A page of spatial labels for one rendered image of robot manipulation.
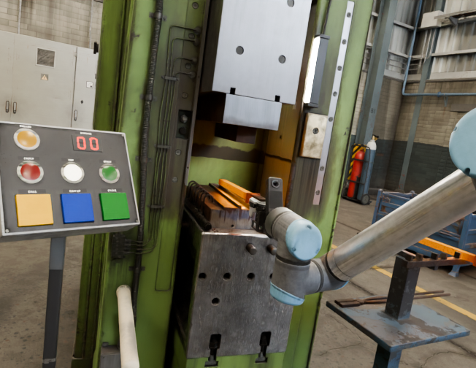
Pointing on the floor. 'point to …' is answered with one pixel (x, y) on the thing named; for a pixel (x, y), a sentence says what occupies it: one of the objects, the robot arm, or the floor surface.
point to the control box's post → (53, 299)
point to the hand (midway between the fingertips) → (255, 198)
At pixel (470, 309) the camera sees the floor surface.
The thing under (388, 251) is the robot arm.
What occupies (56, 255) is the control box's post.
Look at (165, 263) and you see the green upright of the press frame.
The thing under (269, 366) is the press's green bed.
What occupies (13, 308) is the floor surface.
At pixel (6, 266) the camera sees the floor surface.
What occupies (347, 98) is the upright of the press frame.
